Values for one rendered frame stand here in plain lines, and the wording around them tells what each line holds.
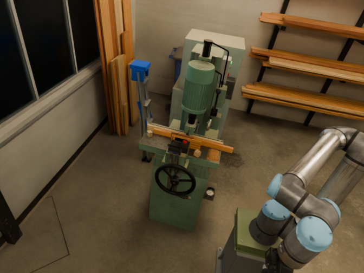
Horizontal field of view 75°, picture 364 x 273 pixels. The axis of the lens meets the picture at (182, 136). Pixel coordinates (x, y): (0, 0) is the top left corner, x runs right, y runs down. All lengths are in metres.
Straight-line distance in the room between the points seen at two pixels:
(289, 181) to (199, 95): 0.83
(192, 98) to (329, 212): 0.99
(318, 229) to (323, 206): 0.12
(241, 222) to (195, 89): 0.95
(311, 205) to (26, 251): 2.12
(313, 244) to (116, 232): 1.82
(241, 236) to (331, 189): 0.63
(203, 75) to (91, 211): 1.68
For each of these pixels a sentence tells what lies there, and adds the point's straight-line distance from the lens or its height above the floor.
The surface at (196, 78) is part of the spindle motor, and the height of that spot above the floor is 1.45.
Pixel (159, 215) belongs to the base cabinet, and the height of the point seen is 0.10.
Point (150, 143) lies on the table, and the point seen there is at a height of 0.90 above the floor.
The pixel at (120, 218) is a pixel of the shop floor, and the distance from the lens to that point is 2.42.
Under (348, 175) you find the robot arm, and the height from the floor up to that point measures 1.29.
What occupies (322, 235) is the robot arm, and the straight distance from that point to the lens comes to 0.82.
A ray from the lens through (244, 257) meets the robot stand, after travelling 1.75.
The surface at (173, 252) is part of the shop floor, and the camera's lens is 2.26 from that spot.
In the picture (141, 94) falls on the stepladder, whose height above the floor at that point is 0.89.
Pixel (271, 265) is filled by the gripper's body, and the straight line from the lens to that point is 0.98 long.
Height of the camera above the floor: 2.01
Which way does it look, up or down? 37 degrees down
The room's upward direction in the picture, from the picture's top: 9 degrees clockwise
